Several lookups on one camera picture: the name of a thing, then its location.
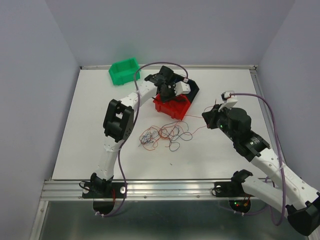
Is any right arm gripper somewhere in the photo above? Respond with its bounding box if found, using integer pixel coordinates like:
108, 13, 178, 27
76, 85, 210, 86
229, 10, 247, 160
202, 102, 238, 142

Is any blue thin wire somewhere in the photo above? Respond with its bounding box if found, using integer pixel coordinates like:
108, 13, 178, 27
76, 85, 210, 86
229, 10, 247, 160
138, 126, 194, 153

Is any orange thin wire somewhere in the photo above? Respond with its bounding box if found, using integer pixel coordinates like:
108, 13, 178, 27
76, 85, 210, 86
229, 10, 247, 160
138, 98, 218, 152

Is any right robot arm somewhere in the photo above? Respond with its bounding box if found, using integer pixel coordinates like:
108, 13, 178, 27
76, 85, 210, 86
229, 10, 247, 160
202, 104, 320, 236

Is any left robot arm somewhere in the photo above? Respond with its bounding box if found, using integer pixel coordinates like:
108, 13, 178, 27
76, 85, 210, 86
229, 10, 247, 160
89, 66, 174, 197

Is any red plastic bin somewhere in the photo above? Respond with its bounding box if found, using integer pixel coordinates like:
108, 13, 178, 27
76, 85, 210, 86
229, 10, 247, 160
153, 94, 191, 121

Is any black plastic bin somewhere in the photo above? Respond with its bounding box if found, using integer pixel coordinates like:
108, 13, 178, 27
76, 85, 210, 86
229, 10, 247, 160
173, 73, 200, 103

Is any green plastic bin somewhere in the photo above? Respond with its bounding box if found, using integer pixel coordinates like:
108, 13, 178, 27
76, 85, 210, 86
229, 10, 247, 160
108, 57, 140, 86

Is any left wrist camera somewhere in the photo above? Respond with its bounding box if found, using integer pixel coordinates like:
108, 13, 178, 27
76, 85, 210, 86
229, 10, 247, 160
173, 78, 191, 96

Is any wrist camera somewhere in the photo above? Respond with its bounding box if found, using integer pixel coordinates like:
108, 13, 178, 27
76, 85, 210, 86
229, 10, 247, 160
218, 90, 238, 112
173, 78, 191, 96

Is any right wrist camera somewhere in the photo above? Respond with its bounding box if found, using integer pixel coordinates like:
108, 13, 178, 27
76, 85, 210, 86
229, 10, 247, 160
218, 90, 238, 112

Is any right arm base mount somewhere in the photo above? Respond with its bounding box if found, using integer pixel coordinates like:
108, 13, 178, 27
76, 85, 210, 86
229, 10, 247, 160
211, 169, 253, 198

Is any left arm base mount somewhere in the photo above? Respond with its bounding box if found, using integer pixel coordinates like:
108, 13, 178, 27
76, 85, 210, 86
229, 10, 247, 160
78, 173, 127, 200

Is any aluminium mounting rail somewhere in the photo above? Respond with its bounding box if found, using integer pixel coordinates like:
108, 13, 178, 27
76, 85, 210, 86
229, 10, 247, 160
40, 179, 242, 202

